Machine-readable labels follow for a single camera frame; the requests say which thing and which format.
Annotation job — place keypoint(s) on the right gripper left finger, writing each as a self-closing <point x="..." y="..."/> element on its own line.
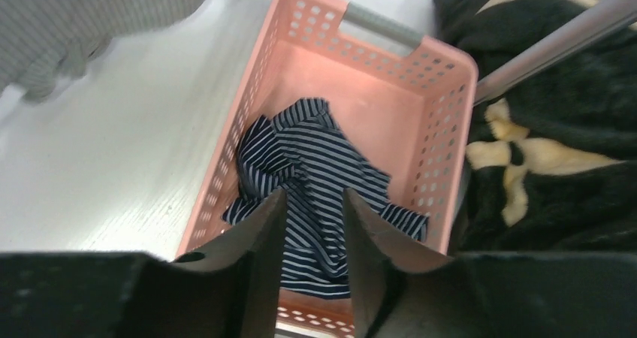
<point x="229" y="287"/>

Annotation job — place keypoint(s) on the black floral blanket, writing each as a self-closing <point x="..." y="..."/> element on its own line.
<point x="553" y="159"/>

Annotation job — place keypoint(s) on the pink plastic basket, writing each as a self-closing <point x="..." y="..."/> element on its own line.
<point x="403" y="99"/>

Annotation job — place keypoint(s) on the metal clothes rack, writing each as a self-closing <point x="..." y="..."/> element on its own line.
<point x="595" y="24"/>

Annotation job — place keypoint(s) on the navy striped underwear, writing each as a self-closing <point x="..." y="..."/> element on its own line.
<point x="303" y="151"/>

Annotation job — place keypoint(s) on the grey striped underwear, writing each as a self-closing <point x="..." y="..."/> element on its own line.
<point x="43" y="40"/>

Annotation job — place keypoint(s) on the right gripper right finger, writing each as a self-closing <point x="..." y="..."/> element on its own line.
<point x="401" y="288"/>

